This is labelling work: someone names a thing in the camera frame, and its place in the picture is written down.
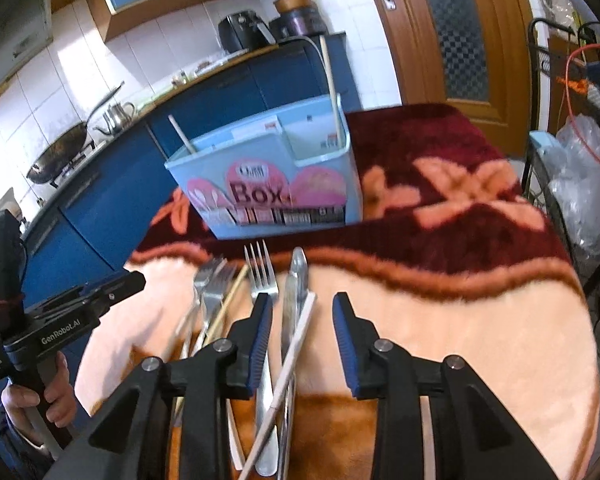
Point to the red and cream floral blanket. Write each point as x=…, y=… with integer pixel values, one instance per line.
x=480, y=310

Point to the black air fryer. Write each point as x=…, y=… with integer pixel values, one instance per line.
x=240, y=32

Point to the metal table knife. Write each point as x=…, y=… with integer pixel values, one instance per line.
x=297, y=280

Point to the metal kettle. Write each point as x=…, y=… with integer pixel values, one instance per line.
x=114, y=117

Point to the person's left hand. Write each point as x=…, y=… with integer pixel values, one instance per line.
x=62, y=400

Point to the light blue utensil box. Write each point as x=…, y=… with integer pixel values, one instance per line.
x=330, y=200

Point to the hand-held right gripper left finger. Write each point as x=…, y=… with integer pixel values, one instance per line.
x=261, y=345

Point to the light blue plastic object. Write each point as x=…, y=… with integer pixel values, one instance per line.
x=542, y=147

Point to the wooden door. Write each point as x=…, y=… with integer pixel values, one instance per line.
x=425, y=35

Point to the pale wooden chopstick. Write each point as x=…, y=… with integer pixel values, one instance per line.
x=182, y=135

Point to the blue kitchen base cabinet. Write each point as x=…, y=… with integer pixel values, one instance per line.
x=105, y=200

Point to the gas stove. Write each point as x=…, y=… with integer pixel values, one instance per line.
x=77, y=160

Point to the white chopstick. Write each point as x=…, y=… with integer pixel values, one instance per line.
x=300, y=330

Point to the clear plastic bag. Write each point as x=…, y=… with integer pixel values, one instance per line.
x=590, y=185

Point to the black wok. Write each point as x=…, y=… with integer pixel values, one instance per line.
x=60, y=152

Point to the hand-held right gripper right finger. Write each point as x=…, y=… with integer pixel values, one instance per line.
x=342, y=347

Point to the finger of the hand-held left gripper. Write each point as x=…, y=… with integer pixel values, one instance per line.
x=115, y=287

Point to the metal fork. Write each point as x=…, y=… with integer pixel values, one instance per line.
x=207, y=272
x=261, y=270
x=220, y=290

